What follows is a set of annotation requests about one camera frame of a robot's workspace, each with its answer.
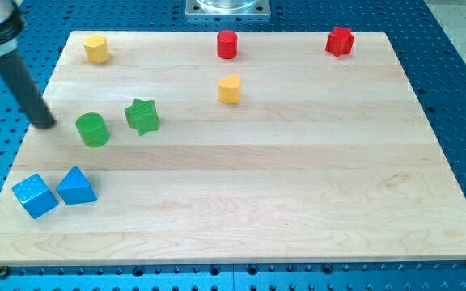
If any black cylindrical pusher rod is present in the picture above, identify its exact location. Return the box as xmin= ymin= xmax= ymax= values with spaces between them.
xmin=0 ymin=49 xmax=55 ymax=129

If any green star block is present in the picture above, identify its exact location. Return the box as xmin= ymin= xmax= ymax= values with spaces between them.
xmin=124 ymin=99 xmax=159 ymax=136

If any yellow heart block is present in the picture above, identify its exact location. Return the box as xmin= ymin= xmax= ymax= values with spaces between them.
xmin=218 ymin=74 xmax=242 ymax=104

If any red star block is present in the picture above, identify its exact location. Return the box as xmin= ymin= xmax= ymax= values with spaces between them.
xmin=325 ymin=26 xmax=355 ymax=57

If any green cylinder block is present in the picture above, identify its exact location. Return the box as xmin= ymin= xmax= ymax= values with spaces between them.
xmin=75 ymin=112 xmax=110 ymax=147

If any blue cube block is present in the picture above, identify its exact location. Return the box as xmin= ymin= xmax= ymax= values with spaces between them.
xmin=11 ymin=174 xmax=59 ymax=219

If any blue triangle block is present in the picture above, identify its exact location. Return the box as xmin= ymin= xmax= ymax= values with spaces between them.
xmin=56 ymin=166 xmax=97 ymax=205

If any yellow hexagon block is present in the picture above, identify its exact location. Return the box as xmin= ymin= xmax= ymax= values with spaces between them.
xmin=83 ymin=34 xmax=110 ymax=64

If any light wooden board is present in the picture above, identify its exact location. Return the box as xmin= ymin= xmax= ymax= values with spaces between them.
xmin=0 ymin=31 xmax=466 ymax=266

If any left board clamp screw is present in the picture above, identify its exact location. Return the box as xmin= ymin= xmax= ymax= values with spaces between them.
xmin=0 ymin=266 xmax=11 ymax=279

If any red cylinder block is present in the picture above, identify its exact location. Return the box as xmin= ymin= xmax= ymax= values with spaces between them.
xmin=217 ymin=30 xmax=238 ymax=59

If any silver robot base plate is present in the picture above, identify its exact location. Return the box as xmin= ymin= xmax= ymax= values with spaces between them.
xmin=184 ymin=0 xmax=271 ymax=19

